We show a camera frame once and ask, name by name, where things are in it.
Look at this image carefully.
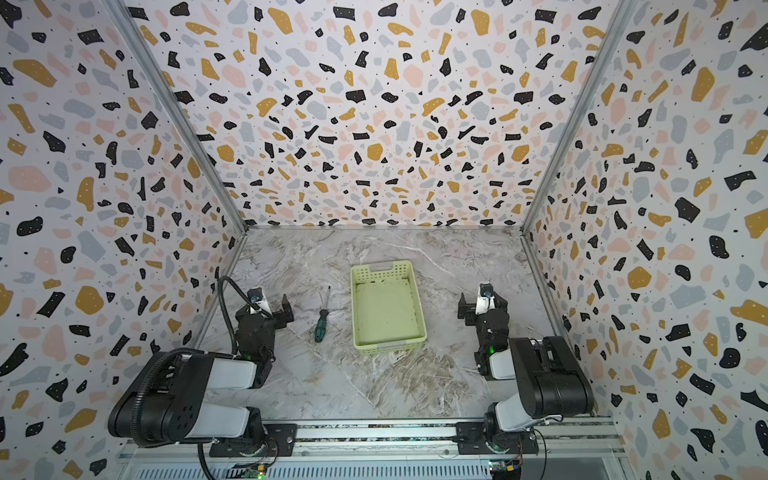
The green handled screwdriver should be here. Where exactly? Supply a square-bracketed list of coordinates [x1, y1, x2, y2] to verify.
[314, 286, 331, 343]

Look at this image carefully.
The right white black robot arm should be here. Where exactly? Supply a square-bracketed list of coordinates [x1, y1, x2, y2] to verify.
[456, 284, 594, 456]

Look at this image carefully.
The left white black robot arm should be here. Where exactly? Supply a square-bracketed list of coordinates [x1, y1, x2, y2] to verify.
[107, 289, 294, 458]

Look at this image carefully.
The light green plastic bin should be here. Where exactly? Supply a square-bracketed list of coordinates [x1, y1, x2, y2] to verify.
[350, 260, 427, 355]

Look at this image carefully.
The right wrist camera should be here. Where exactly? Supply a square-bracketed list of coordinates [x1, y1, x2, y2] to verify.
[475, 283, 496, 315]

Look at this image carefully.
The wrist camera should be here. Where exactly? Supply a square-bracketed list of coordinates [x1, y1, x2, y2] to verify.
[475, 283, 496, 315]
[247, 287, 264, 304]

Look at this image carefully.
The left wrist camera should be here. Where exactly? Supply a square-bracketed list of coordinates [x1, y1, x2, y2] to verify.
[247, 287, 264, 304]

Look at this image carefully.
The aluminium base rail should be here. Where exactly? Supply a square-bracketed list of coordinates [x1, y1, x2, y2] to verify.
[117, 416, 634, 479]

